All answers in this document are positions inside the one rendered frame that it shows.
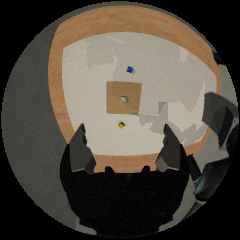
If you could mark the white die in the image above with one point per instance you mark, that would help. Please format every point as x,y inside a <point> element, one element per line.
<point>123,98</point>

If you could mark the tan flat mat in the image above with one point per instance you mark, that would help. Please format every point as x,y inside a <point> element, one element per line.
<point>116,89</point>

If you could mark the blue die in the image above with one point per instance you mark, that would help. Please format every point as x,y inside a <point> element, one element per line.
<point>129,69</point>

